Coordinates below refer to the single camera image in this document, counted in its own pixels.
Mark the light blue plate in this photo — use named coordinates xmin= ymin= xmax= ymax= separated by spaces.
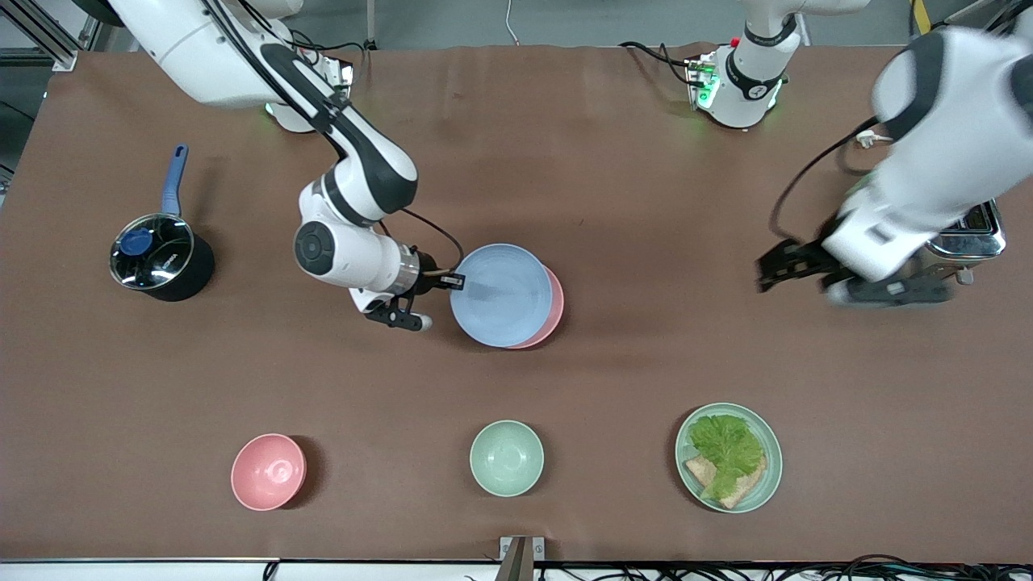
xmin=450 ymin=243 xmax=554 ymax=349

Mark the pink plate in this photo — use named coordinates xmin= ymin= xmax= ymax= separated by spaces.
xmin=508 ymin=265 xmax=566 ymax=350

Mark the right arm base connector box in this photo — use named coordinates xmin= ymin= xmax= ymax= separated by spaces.
xmin=327 ymin=58 xmax=357 ymax=106

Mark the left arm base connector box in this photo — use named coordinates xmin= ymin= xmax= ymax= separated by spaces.
xmin=686 ymin=52 xmax=721 ymax=111

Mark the silver toaster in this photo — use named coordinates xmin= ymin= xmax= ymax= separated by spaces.
xmin=916 ymin=199 xmax=1008 ymax=285

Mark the green lettuce leaf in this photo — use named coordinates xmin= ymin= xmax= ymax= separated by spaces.
xmin=688 ymin=414 xmax=766 ymax=501

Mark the green bowl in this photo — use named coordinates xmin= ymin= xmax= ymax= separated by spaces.
xmin=470 ymin=420 xmax=546 ymax=498

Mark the green plate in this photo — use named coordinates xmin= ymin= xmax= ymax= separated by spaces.
xmin=675 ymin=403 xmax=784 ymax=514

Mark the brown bread slice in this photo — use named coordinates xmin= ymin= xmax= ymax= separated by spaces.
xmin=684 ymin=454 xmax=768 ymax=510

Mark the pink bowl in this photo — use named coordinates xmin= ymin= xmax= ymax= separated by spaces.
xmin=231 ymin=433 xmax=307 ymax=512

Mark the glass lid with blue knob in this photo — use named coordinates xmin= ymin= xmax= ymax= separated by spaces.
xmin=110 ymin=213 xmax=196 ymax=291

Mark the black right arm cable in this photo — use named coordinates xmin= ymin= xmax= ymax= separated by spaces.
xmin=206 ymin=0 xmax=466 ymax=274

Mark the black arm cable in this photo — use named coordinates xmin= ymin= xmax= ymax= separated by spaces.
xmin=769 ymin=115 xmax=882 ymax=243
xmin=206 ymin=0 xmax=466 ymax=274

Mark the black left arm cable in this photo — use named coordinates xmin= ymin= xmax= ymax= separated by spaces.
xmin=769 ymin=115 xmax=882 ymax=243

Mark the black pot with blue handle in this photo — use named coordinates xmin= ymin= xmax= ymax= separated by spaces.
xmin=110 ymin=144 xmax=216 ymax=303

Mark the black left base cable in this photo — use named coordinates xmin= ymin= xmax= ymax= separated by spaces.
xmin=619 ymin=40 xmax=703 ymax=86

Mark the black base cable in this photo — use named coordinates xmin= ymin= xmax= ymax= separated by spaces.
xmin=291 ymin=31 xmax=366 ymax=61
xmin=619 ymin=40 xmax=703 ymax=86

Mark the black right base cable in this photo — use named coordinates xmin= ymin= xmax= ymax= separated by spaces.
xmin=291 ymin=31 xmax=366 ymax=61

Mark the grey metal camera mount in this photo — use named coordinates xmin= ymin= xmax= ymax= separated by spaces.
xmin=499 ymin=536 xmax=546 ymax=581

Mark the black cable bundle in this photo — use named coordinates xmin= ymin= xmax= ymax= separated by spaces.
xmin=464 ymin=554 xmax=1033 ymax=581

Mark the aluminium frame profile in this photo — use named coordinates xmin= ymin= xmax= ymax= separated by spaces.
xmin=0 ymin=0 xmax=114 ymax=72
xmin=940 ymin=0 xmax=1026 ymax=33

